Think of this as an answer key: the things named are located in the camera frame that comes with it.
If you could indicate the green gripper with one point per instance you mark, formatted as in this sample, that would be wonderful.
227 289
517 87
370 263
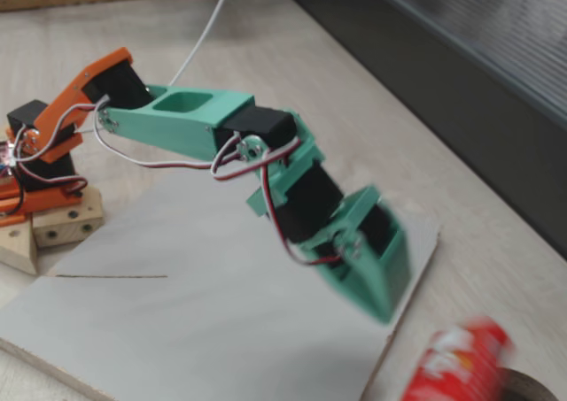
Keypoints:
384 273

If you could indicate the red and white box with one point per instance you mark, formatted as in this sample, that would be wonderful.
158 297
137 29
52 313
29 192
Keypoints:
456 365

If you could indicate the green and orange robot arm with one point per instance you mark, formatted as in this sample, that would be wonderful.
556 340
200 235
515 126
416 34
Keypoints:
177 122

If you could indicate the grey cardboard sheet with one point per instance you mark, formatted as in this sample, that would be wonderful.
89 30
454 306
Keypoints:
177 308

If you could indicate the wooden block with screws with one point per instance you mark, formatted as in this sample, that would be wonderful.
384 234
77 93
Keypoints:
66 229

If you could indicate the wooden wedge block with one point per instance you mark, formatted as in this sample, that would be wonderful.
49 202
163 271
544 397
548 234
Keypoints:
17 246

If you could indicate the dark grey window frame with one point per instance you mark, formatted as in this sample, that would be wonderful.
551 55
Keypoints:
443 64

